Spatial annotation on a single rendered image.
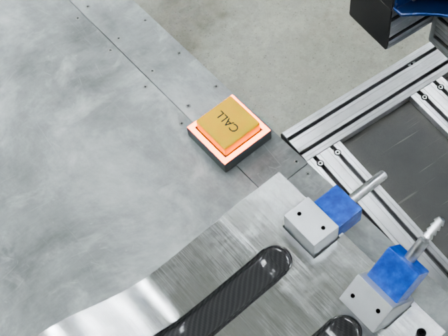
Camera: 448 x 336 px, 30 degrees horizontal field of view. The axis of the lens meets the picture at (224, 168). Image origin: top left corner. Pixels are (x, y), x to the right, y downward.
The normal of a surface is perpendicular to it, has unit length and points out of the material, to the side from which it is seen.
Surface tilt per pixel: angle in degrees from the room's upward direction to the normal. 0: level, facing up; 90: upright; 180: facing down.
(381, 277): 44
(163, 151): 0
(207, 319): 4
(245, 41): 0
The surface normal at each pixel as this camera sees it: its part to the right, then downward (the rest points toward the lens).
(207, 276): -0.13, -0.47
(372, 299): -0.59, 0.04
